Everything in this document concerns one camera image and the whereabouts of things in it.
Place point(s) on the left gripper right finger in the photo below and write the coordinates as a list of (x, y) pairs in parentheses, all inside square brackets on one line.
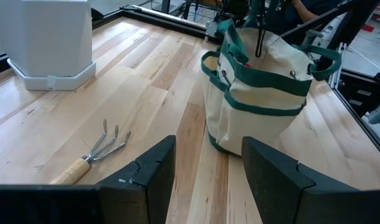
[(286, 193)]

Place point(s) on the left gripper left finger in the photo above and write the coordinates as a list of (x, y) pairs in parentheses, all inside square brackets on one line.
[(131, 199)]

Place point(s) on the cream and green tool bag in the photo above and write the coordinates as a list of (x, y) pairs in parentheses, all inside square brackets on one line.
[(258, 124)]

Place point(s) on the white hexagonal plant pot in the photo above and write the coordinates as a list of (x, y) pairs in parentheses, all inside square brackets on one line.
[(46, 37)]

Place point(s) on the person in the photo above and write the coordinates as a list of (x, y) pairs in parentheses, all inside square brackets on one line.
[(302, 11)]

